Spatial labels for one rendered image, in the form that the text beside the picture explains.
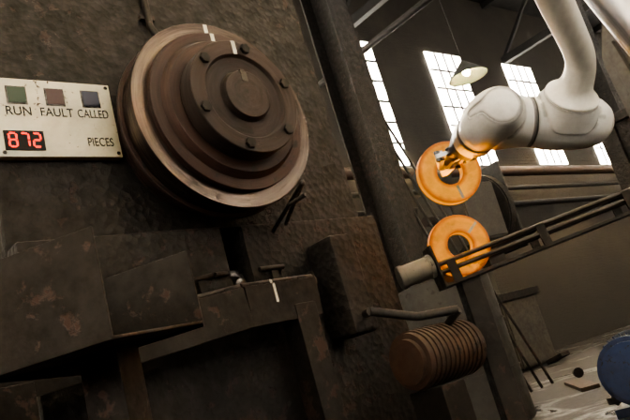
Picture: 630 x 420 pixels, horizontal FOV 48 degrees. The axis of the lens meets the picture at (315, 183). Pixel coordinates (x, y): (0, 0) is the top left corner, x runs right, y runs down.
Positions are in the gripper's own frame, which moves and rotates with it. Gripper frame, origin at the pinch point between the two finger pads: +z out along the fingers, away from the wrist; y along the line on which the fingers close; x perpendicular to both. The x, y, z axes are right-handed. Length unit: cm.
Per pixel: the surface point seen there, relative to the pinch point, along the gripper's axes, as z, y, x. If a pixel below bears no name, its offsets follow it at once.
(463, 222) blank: 8.4, 2.5, -13.1
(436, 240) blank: 8.4, -5.5, -15.6
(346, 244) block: 5.4, -27.9, -11.2
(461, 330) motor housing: -0.3, -8.9, -37.7
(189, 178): -15, -60, 8
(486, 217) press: 731, 285, 77
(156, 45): -14, -60, 40
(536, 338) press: 723, 294, -90
